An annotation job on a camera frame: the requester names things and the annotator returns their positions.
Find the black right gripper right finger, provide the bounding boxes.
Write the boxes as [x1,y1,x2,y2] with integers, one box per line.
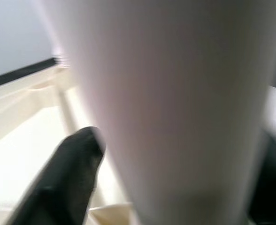
[245,131,276,225]

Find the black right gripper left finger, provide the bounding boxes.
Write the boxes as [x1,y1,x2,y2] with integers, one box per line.
[5,126,106,225]

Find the white plastic children table top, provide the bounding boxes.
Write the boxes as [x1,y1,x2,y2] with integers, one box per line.
[0,63,134,225]

